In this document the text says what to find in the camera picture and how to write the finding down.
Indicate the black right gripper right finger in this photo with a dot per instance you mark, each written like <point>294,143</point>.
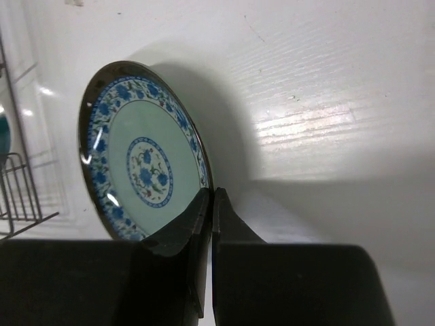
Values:
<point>259,283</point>

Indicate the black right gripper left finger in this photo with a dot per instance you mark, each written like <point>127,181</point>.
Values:
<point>156,281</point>

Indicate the blue patterned small plate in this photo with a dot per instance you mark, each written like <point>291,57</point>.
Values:
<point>142,157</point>

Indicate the green red rimmed white plate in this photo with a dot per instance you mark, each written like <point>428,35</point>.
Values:
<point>5,138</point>

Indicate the grey wire dish rack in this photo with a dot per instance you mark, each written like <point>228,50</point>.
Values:
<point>20,205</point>

